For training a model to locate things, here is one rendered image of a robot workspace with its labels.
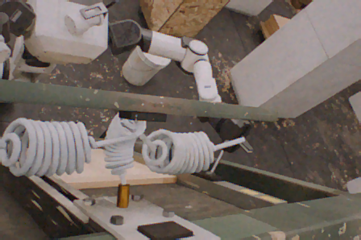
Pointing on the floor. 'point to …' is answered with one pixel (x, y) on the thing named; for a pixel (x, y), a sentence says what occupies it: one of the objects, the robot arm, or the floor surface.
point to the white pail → (143, 67)
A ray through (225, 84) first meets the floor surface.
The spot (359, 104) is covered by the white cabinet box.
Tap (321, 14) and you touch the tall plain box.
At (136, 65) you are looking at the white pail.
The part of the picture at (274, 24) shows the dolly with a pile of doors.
